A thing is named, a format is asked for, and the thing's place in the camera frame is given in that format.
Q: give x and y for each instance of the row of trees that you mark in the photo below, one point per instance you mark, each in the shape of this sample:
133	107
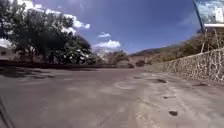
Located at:
43	36

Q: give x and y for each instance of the brown hill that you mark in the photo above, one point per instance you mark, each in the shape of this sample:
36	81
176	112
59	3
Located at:
156	55

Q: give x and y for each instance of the dry bushes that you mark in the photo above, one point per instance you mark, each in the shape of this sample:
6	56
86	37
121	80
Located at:
200	45

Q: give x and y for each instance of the grey asphalt road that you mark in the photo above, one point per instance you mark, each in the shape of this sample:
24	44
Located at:
100	100

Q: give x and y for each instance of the billboard on posts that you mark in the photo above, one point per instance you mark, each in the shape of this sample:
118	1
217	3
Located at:
210	15

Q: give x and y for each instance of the rubble stone wall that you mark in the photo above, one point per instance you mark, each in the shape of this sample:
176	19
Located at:
203	65

